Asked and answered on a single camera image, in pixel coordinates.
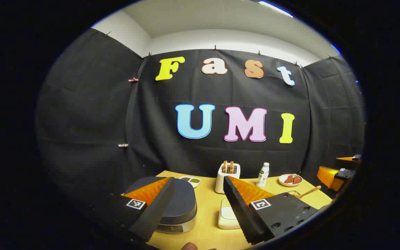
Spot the white divided grain dish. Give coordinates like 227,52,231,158
179,176,201,188

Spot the white drink bottle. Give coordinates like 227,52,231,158
256,162,270,188

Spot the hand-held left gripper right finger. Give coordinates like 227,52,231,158
223,175,320,245

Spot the white toaster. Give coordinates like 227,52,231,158
215,161,241,194

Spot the clear glass container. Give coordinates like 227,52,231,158
217,197,243,230

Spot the dark blue rice cooker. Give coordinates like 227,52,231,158
124,176,198,234

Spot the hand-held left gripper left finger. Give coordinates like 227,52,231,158
82,176,176,243

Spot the wooden spoon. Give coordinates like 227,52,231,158
295,186,322,199

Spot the white round plate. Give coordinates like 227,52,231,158
278,174,303,187

